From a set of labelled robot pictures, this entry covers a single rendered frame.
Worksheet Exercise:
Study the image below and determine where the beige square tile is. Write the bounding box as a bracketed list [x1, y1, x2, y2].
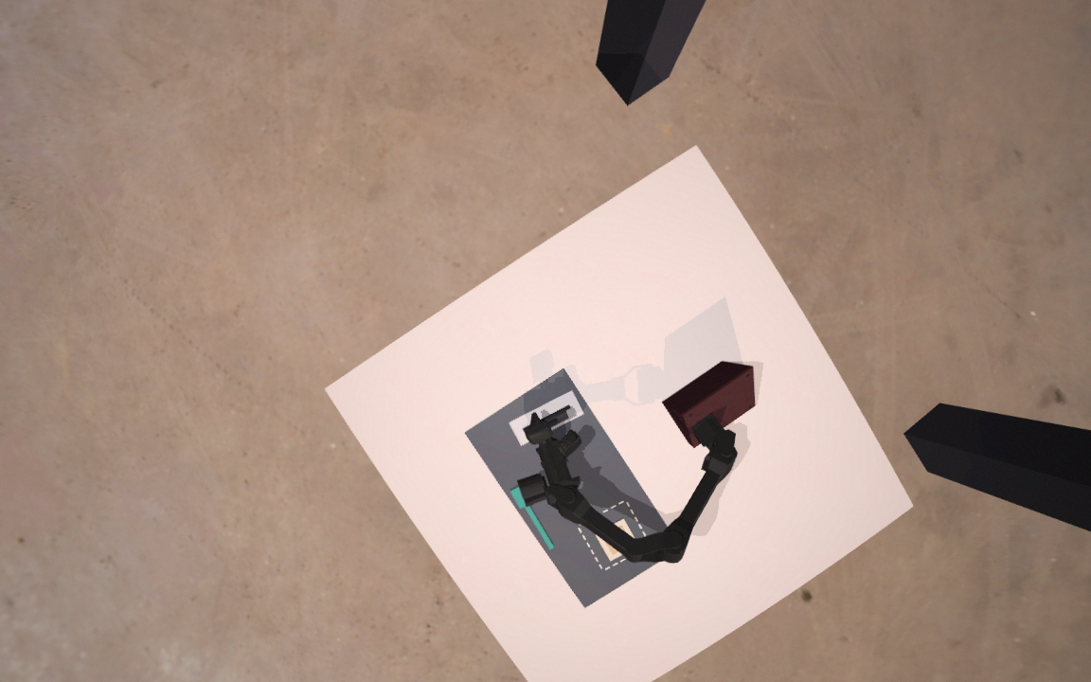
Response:
[596, 518, 635, 561]

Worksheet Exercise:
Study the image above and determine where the teal flat spatula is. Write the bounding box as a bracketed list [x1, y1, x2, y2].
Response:
[509, 486, 554, 549]

